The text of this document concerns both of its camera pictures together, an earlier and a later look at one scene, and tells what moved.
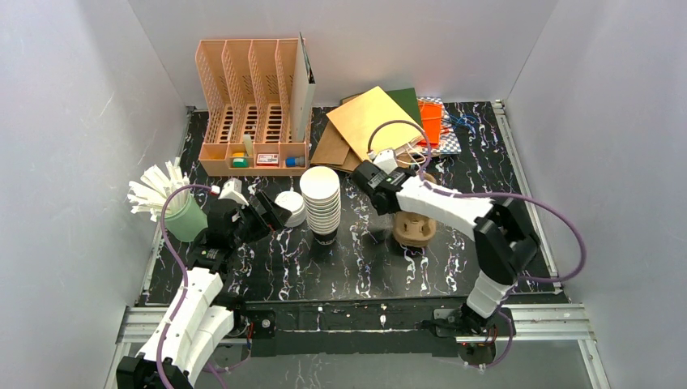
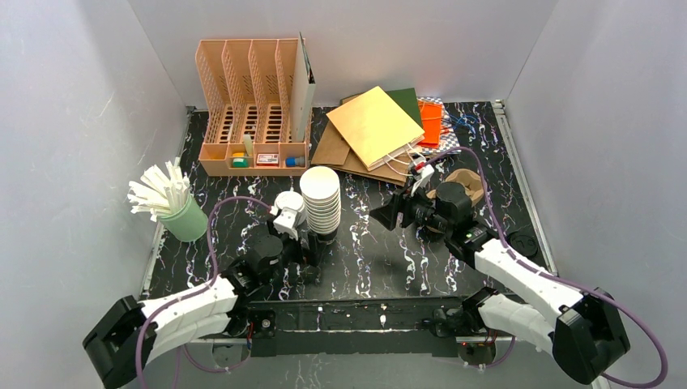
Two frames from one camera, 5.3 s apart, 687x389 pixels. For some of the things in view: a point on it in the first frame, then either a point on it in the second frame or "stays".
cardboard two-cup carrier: x=412 y=229 -> x=472 y=181
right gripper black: x=367 y=179 -> x=404 y=208
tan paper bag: x=373 y=125 stays
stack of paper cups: x=321 y=190 stays
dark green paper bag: x=407 y=99 stays
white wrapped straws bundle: x=149 y=194 stays
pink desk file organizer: x=247 y=86 stays
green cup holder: x=187 y=220 stays
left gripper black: x=262 y=213 -> x=307 y=249
